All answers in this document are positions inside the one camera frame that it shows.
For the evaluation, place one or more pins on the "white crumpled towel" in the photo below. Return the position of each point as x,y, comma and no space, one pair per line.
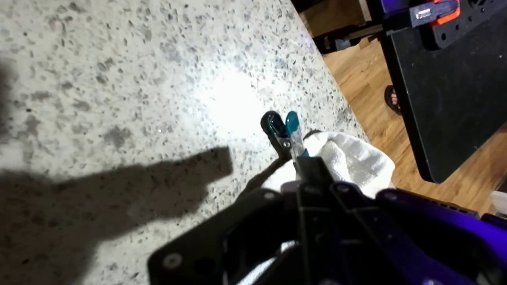
353,159

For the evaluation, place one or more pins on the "black robot cart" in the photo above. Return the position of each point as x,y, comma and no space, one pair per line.
453,90

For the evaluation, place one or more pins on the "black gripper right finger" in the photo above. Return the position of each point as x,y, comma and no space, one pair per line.
421,238

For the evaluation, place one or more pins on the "black orange clamp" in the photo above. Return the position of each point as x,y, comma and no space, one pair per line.
432,14

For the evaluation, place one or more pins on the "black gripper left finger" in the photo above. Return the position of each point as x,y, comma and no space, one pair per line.
222,248

